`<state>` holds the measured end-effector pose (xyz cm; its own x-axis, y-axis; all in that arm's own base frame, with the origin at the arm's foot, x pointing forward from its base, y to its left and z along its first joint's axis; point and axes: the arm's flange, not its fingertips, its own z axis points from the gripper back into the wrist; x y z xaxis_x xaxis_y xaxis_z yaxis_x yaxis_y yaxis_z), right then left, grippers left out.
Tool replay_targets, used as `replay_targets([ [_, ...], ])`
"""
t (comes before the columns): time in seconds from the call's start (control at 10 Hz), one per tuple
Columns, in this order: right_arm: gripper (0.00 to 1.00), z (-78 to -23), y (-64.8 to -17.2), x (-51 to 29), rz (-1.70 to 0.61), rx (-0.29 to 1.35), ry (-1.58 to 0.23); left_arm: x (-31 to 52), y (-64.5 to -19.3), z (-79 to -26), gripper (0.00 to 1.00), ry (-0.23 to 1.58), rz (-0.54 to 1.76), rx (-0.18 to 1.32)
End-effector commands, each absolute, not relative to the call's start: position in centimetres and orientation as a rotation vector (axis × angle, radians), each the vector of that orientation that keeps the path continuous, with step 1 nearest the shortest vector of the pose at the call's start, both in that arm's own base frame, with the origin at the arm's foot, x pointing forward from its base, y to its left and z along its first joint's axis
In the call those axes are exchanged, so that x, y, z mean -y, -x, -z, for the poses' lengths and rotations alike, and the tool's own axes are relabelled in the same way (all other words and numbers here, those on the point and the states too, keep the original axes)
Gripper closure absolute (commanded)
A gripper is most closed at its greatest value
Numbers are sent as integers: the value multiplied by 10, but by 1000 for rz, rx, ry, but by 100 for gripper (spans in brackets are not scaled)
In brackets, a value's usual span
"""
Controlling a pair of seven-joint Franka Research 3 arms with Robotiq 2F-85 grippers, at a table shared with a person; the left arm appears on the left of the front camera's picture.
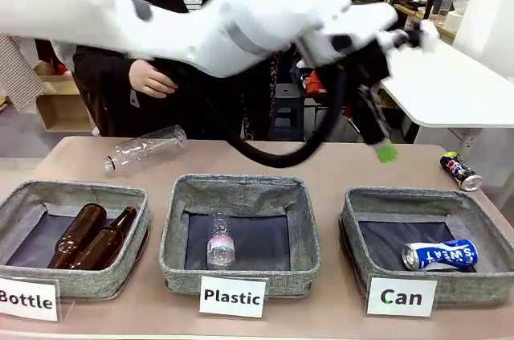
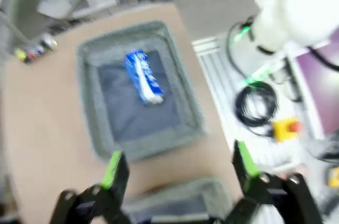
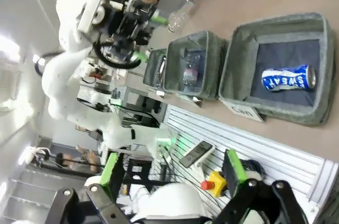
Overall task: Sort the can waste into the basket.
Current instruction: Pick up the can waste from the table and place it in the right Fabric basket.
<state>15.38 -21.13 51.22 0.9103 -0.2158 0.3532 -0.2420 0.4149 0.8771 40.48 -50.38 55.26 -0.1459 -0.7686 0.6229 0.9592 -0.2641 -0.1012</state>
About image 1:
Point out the brown glass bottle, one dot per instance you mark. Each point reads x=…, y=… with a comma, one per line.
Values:
x=100, y=243
x=76, y=235

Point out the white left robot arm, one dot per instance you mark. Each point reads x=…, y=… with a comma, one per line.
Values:
x=241, y=14

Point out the wooden shelf box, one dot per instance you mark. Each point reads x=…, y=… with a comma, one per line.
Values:
x=64, y=111

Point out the grey fabric basket labelled Bottle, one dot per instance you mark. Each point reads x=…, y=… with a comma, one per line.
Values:
x=92, y=287

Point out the clear background water bottle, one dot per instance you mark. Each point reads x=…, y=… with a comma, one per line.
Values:
x=445, y=4

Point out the orange crumpled cloth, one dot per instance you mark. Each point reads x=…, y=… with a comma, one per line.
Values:
x=317, y=83

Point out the black red floral garment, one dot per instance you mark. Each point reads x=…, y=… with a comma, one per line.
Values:
x=274, y=87

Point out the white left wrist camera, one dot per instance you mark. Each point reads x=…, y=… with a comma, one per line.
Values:
x=427, y=34

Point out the checkered hanging cloth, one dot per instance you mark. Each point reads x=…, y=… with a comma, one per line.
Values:
x=20, y=70

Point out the black plastic stool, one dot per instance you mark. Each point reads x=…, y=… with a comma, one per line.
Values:
x=285, y=111

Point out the grey fabric basket labelled Plastic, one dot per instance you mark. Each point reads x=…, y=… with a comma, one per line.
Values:
x=241, y=191

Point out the white Can label card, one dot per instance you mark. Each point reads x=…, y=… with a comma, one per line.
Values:
x=401, y=296

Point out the white Bottle label card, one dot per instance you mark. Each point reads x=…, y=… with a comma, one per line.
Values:
x=28, y=300

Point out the person's right hand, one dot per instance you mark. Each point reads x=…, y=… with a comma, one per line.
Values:
x=150, y=79

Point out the white paper roll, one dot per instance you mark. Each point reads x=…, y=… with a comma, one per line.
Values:
x=455, y=22

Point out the large clear plastic bottle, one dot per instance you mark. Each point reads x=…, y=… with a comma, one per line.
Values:
x=140, y=149

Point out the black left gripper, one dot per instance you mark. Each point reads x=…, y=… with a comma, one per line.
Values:
x=367, y=64

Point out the blue Pocari Sweat can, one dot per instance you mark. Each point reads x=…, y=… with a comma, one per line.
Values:
x=441, y=255

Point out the white Plastic label card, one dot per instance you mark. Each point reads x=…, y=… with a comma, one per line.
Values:
x=233, y=296

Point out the grey fabric basket labelled Can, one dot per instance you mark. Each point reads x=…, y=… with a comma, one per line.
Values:
x=462, y=283

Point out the dark blue Pepsi can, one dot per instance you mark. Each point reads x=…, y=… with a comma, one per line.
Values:
x=458, y=169

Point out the small pink-labelled plastic bottle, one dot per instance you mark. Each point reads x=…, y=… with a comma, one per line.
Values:
x=220, y=247

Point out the white background table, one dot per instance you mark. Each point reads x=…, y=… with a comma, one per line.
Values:
x=449, y=91

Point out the person in black cardigan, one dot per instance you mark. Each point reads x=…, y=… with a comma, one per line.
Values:
x=120, y=115

